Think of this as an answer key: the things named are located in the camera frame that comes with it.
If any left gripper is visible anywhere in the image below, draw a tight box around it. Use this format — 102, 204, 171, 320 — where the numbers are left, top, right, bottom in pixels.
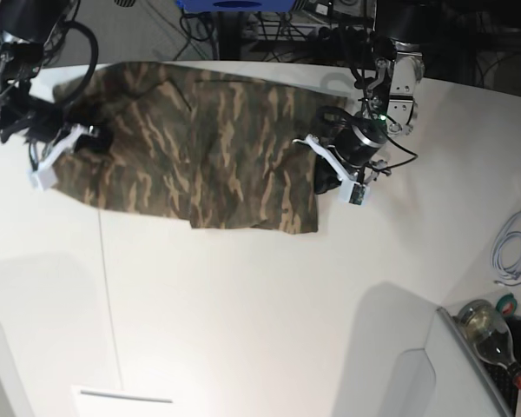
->
313, 123, 386, 195

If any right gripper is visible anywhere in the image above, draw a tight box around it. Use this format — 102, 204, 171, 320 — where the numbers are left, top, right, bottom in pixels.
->
0, 94, 114, 154

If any camouflage t-shirt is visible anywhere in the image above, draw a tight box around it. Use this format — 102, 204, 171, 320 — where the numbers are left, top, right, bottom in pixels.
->
54, 62, 346, 235

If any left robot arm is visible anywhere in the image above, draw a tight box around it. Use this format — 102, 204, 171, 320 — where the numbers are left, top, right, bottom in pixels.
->
303, 1, 439, 205

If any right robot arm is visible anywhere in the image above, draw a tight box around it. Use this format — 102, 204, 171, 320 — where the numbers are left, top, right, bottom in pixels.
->
0, 1, 113, 153

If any blue box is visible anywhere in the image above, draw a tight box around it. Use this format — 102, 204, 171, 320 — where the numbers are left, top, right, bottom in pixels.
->
177, 0, 295, 13

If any clear glass bottle red cap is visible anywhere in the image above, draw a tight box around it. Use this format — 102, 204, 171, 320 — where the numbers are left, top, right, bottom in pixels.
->
457, 300, 521, 390

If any green tape roll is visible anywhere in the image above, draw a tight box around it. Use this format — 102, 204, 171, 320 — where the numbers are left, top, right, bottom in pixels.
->
496, 293, 518, 318

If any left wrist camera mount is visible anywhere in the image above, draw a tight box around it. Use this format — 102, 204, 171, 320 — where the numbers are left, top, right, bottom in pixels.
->
293, 134, 392, 206

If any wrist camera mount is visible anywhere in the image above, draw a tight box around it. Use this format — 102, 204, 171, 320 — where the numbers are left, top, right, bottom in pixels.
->
28, 123, 100, 191
293, 134, 392, 206

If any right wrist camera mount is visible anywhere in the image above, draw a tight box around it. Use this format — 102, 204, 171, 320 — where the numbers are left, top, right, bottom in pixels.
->
28, 123, 100, 191

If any light blue coiled cable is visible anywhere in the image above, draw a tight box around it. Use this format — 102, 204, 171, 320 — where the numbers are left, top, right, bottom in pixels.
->
491, 207, 521, 286

